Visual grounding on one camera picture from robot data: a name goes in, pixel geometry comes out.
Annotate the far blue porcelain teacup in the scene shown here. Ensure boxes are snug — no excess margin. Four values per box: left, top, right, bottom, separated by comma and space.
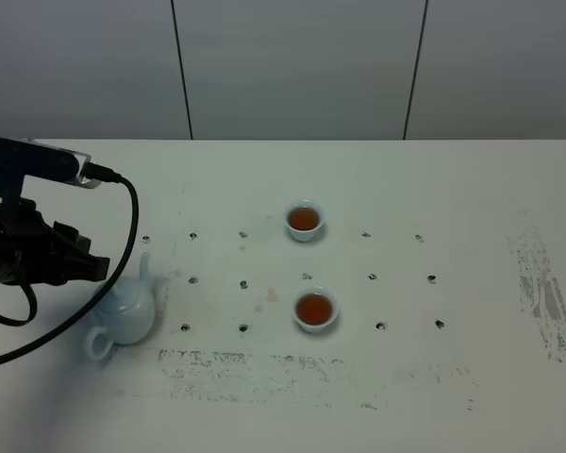
284, 199, 325, 243

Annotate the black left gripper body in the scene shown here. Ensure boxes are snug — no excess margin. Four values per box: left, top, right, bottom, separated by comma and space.
0, 199, 109, 286

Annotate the black left arm wire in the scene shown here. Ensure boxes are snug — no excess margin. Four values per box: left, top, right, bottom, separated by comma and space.
0, 280, 39, 327

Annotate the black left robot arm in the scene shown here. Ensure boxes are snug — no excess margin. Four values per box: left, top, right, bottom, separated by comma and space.
0, 199, 109, 286

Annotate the blue porcelain teapot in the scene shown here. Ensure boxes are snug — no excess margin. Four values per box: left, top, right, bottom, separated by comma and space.
83, 252, 157, 361

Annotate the black left camera cable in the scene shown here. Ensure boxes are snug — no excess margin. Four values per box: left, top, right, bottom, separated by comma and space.
0, 162, 140, 371

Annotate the near blue porcelain teacup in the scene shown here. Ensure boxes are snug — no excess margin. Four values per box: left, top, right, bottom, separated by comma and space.
291, 286, 340, 334

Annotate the blue porcelain teacup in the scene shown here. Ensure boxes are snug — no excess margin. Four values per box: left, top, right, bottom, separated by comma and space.
291, 286, 340, 334
284, 199, 325, 243

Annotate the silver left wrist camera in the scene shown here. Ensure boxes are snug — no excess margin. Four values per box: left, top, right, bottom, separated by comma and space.
0, 137, 101, 206

